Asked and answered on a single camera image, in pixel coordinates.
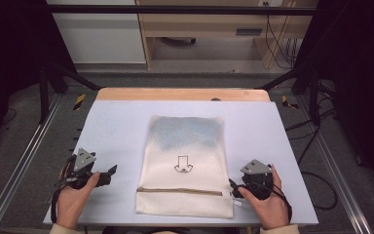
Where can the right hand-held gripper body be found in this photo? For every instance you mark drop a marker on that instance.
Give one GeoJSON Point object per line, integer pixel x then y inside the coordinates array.
{"type": "Point", "coordinates": [257, 177]}

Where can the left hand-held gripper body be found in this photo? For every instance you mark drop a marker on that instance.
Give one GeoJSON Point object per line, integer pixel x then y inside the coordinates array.
{"type": "Point", "coordinates": [83, 160]}

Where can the cream mesh laundry bag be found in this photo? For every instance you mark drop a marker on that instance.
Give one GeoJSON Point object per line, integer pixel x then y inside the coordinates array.
{"type": "Point", "coordinates": [183, 182]}

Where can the person's right hand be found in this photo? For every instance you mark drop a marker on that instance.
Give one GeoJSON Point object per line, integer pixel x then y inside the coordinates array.
{"type": "Point", "coordinates": [272, 211]}

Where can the person's left hand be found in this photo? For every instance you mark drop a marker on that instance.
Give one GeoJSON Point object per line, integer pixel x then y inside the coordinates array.
{"type": "Point", "coordinates": [73, 201]}

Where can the white foam mat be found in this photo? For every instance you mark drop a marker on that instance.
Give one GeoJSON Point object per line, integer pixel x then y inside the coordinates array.
{"type": "Point", "coordinates": [117, 136]}

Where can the yellow black tape strip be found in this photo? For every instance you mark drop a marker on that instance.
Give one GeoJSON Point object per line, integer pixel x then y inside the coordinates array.
{"type": "Point", "coordinates": [79, 101]}
{"type": "Point", "coordinates": [285, 102]}

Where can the black metal stand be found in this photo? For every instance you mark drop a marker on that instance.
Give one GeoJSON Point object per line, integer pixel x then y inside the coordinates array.
{"type": "Point", "coordinates": [44, 97]}
{"type": "Point", "coordinates": [314, 97]}

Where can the wooden table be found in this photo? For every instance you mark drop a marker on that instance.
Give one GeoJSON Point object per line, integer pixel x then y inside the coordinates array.
{"type": "Point", "coordinates": [175, 94]}

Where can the white cabinet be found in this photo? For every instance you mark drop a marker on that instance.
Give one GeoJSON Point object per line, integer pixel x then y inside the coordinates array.
{"type": "Point", "coordinates": [100, 35]}

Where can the black curtain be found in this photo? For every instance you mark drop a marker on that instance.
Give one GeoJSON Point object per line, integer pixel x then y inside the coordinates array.
{"type": "Point", "coordinates": [9, 58]}
{"type": "Point", "coordinates": [360, 81]}

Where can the light wooden desk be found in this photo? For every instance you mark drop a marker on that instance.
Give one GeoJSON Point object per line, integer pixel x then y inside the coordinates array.
{"type": "Point", "coordinates": [204, 24]}

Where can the aluminium floor rail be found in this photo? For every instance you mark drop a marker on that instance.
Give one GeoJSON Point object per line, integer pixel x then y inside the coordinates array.
{"type": "Point", "coordinates": [337, 169]}
{"type": "Point", "coordinates": [19, 165]}

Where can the black horizontal frame bar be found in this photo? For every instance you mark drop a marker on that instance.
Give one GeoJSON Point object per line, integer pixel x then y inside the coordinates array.
{"type": "Point", "coordinates": [175, 9]}

